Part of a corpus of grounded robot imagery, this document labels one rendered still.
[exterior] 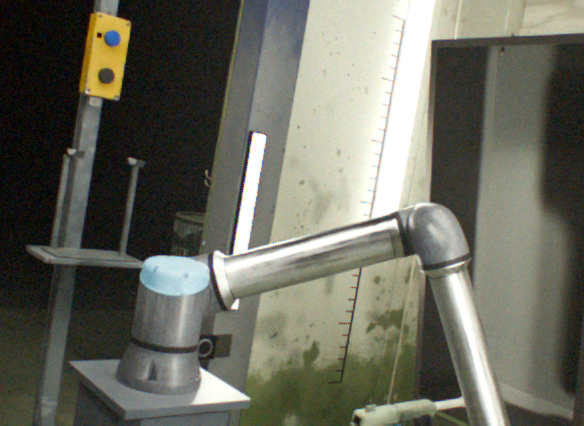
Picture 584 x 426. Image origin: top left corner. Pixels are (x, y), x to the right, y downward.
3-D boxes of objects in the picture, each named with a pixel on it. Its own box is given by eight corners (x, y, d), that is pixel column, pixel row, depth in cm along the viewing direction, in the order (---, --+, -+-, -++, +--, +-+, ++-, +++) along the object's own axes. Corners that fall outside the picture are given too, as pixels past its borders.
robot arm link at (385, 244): (140, 272, 164) (449, 190, 159) (158, 263, 181) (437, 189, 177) (157, 333, 164) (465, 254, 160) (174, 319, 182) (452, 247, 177)
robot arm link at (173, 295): (122, 338, 147) (134, 258, 146) (143, 322, 164) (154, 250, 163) (191, 351, 146) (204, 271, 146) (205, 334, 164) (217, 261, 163)
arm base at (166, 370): (138, 397, 142) (146, 351, 141) (102, 368, 156) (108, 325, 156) (216, 392, 154) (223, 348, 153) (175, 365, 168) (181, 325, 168)
